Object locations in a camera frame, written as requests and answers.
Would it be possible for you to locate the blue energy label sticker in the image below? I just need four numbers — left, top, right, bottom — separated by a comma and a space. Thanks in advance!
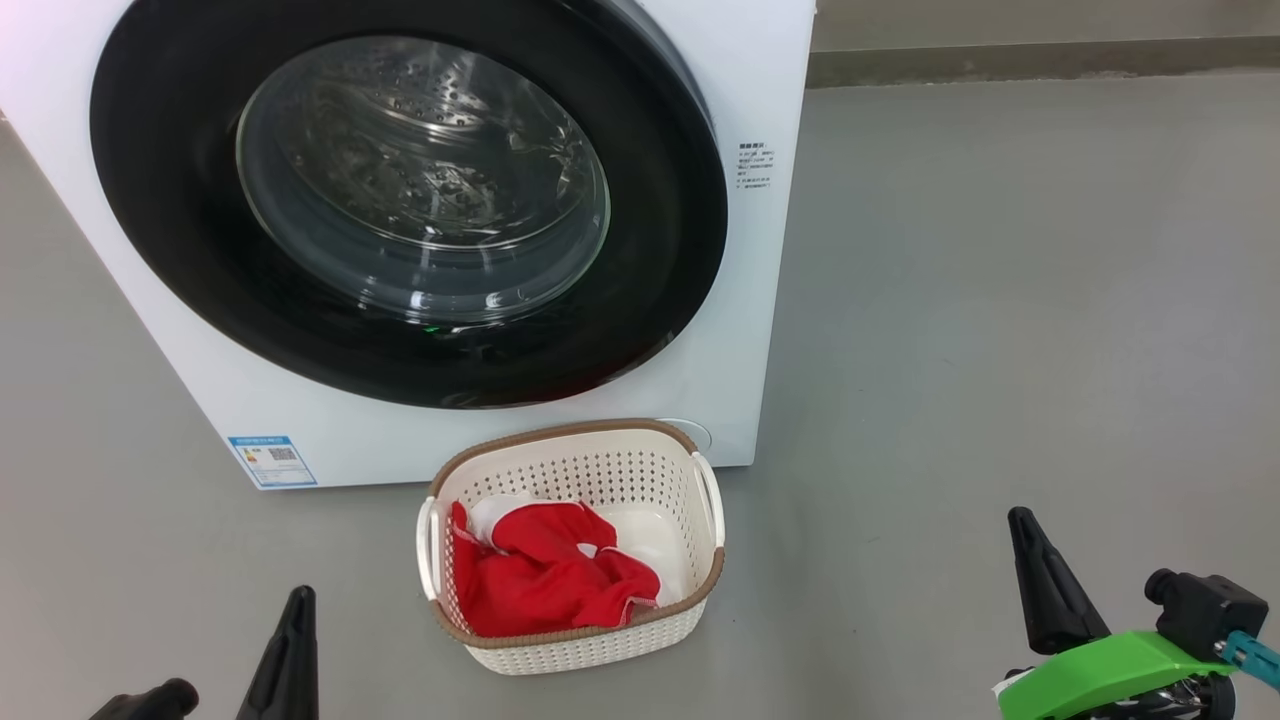
228, 435, 318, 489

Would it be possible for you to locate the white front-load washing machine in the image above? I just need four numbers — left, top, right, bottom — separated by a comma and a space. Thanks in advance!
0, 0, 818, 491

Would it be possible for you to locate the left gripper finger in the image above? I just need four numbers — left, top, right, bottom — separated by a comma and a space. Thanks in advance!
237, 586, 319, 720

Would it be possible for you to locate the red garment with white trim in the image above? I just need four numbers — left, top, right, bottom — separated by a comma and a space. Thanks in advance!
450, 495, 661, 638

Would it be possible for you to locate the teal right camera connector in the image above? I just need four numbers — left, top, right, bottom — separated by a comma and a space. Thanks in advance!
1220, 630, 1280, 691

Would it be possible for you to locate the round white drain cover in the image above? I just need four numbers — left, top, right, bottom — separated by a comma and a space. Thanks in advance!
655, 418, 713, 451

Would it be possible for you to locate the cream perforated laundry basket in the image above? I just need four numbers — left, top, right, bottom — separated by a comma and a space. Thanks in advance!
417, 419, 726, 676

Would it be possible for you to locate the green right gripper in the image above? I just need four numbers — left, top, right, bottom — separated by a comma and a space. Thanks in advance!
995, 507, 1236, 720

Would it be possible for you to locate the round dark washing machine door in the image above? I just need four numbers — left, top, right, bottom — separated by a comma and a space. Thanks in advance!
90, 0, 728, 409

